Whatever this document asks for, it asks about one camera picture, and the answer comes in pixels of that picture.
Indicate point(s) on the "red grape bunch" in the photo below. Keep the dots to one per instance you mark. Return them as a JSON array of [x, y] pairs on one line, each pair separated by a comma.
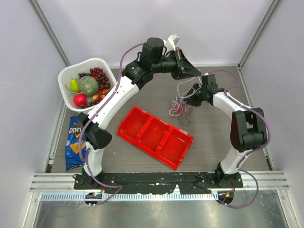
[[100, 76]]

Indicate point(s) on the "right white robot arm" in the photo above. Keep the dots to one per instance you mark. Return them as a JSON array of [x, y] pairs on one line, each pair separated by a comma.
[[248, 130]]

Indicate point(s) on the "green melon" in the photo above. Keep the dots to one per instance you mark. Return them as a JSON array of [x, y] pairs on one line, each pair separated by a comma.
[[88, 86]]

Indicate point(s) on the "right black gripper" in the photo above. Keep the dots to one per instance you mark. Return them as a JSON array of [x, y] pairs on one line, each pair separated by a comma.
[[192, 100]]

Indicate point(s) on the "red apple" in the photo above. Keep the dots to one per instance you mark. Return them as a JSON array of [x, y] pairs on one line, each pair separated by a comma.
[[80, 100]]

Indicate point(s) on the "green pear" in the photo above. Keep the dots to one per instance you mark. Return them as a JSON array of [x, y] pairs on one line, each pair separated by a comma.
[[74, 86]]

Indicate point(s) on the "blue Doritos chip bag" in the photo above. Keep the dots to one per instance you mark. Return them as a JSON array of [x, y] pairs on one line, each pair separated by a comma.
[[72, 157]]

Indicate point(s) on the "small cherries cluster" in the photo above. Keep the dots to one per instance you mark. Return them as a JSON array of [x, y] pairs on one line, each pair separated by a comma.
[[95, 99]]

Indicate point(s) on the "dark purple grape bunch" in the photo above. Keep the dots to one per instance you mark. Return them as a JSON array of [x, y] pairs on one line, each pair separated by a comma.
[[81, 75]]

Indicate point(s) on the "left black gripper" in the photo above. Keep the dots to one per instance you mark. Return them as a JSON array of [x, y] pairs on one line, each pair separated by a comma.
[[180, 73]]

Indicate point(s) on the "red three-compartment tray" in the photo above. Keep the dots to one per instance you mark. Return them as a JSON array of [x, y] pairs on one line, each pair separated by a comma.
[[155, 137]]

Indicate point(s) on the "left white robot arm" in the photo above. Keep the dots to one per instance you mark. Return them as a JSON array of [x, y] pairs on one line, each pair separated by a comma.
[[157, 56]]

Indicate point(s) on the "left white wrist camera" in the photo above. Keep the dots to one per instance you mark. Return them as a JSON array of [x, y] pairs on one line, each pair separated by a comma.
[[170, 42]]

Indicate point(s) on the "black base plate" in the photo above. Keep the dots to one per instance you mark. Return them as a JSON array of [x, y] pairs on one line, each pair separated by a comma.
[[156, 182]]

